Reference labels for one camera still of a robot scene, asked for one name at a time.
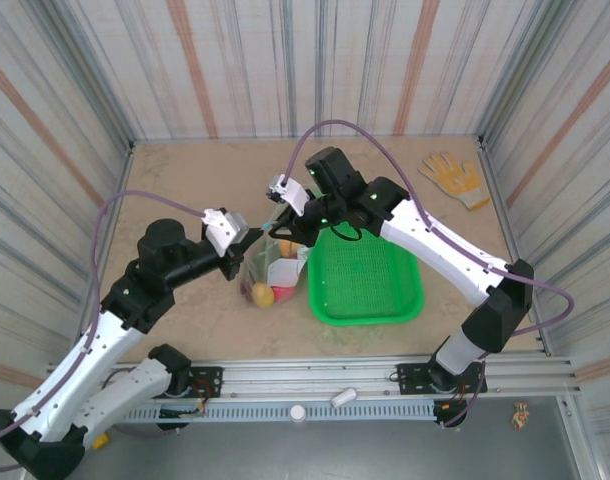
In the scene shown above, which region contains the clear zip-top plastic bag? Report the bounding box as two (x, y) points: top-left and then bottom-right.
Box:
(239, 219), (312, 309)

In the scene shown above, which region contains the green perforated plastic basket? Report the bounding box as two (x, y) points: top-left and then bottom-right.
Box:
(306, 187), (426, 327)

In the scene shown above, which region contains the yellow white work glove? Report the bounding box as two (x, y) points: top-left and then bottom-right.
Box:
(417, 153), (491, 211)

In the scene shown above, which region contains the white cylinder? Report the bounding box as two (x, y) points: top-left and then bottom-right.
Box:
(330, 387), (359, 408)

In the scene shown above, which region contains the small colourful toy figure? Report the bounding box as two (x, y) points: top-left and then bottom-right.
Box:
(509, 402), (531, 431)

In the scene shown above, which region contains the black looped cable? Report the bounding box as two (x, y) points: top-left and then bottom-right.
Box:
(328, 223), (362, 243)

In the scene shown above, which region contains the aluminium enclosure frame bar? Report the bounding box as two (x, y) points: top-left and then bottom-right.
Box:
(477, 133), (554, 357)
(87, 141), (137, 301)

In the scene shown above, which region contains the aluminium mounting rail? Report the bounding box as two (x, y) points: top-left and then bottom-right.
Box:
(45, 351), (584, 402)

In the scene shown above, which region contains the slotted grey cable tray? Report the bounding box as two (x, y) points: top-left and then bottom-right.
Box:
(117, 401), (466, 425)

